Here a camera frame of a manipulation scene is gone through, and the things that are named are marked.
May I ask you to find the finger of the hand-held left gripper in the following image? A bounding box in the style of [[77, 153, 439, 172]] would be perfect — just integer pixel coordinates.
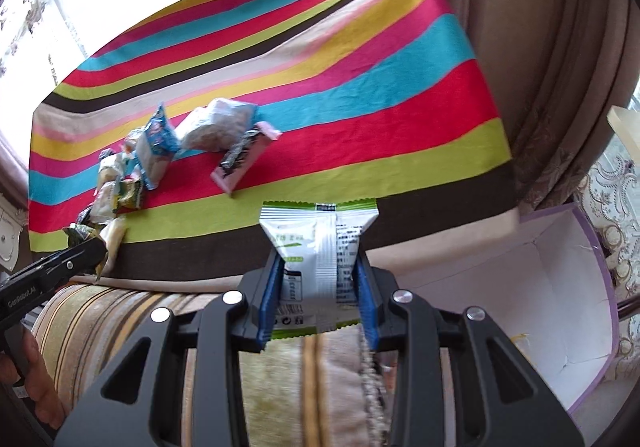
[[30, 241, 109, 294]]

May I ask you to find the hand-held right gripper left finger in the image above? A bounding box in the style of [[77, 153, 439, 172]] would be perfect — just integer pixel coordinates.
[[52, 249, 286, 447]]

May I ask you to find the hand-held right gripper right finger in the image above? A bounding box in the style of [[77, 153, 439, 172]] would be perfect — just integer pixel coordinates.
[[352, 257, 586, 447]]

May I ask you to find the cream snack packet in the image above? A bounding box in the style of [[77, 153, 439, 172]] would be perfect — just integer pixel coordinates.
[[95, 217, 127, 284]]

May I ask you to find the white green snack packet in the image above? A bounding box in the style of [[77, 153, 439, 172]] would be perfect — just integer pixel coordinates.
[[258, 200, 379, 340]]

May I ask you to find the pile of assorted snack packets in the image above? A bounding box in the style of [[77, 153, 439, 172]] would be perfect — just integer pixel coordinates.
[[62, 127, 147, 253]]

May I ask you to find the pink box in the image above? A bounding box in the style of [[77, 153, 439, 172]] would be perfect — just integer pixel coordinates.
[[210, 122, 282, 195]]

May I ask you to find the blue white snack packet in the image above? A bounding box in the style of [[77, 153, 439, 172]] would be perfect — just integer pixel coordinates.
[[135, 103, 180, 190]]

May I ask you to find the black white striped packet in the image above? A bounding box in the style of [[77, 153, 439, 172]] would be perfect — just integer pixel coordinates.
[[220, 127, 262, 173]]

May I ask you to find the clear bag of white snacks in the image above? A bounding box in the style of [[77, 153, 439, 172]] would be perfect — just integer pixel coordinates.
[[176, 98, 258, 153]]

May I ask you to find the person's left hand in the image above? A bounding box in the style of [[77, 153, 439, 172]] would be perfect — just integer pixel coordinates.
[[0, 324, 68, 430]]

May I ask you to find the white carved furniture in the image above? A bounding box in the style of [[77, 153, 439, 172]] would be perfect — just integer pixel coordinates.
[[0, 207, 28, 273]]

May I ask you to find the striped sofa cushion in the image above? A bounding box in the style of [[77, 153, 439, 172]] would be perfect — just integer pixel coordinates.
[[30, 277, 401, 447]]

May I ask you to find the striped colourful tablecloth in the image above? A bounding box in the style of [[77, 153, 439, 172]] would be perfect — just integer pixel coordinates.
[[27, 0, 521, 284]]

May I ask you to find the white lace curtain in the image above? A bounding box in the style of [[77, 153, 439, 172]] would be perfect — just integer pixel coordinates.
[[0, 0, 106, 78]]

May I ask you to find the patterned lace curtain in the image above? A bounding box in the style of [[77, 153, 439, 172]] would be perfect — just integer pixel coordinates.
[[575, 92, 640, 378]]

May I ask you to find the white curved shelf board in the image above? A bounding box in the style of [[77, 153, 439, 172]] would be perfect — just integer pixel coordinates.
[[606, 107, 640, 150]]

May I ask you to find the brown curtain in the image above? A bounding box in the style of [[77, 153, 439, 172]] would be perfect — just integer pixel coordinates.
[[360, 0, 640, 213]]

